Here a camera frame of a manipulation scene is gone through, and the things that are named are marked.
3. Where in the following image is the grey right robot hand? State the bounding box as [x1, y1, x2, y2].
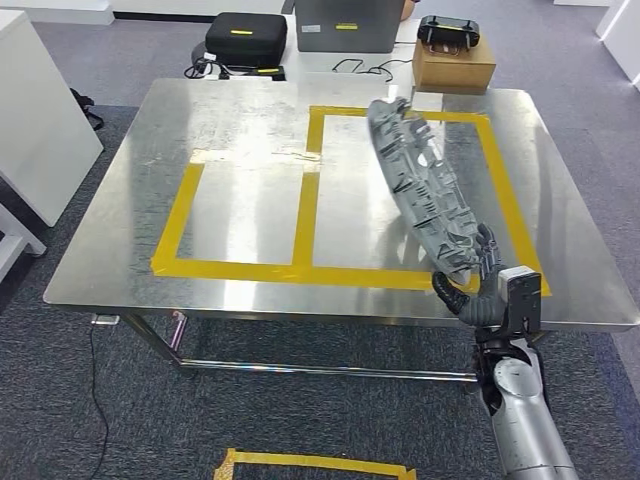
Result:
[473, 223, 505, 298]

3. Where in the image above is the grey plastic wheel hubcap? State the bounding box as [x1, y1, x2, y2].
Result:
[367, 97, 488, 287]

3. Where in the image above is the stainless steel workbench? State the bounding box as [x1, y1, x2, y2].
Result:
[43, 78, 640, 387]

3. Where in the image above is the brown cardboard box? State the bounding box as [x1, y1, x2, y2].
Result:
[411, 34, 497, 95]

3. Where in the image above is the black handheld controller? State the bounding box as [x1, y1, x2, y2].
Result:
[417, 14, 481, 56]

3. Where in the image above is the white lit plinth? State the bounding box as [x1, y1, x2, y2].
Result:
[595, 0, 640, 92]

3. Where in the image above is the grey laptop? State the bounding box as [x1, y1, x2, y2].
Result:
[294, 0, 406, 54]

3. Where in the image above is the black flat device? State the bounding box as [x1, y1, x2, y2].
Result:
[220, 64, 287, 83]

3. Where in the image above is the black zip case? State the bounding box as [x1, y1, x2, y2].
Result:
[205, 11, 288, 69]

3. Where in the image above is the black power adapter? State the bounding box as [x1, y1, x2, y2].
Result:
[189, 40, 231, 81]

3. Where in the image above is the white panel desk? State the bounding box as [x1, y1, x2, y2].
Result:
[0, 9, 104, 229]

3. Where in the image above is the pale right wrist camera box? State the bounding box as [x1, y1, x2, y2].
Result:
[497, 265, 543, 334]

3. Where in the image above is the thin black cable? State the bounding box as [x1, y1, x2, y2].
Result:
[332, 58, 414, 84]

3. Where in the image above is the black floor cable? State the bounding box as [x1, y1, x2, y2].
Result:
[88, 324, 110, 480]

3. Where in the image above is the black strap bundle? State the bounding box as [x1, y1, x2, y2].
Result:
[69, 87, 105, 132]

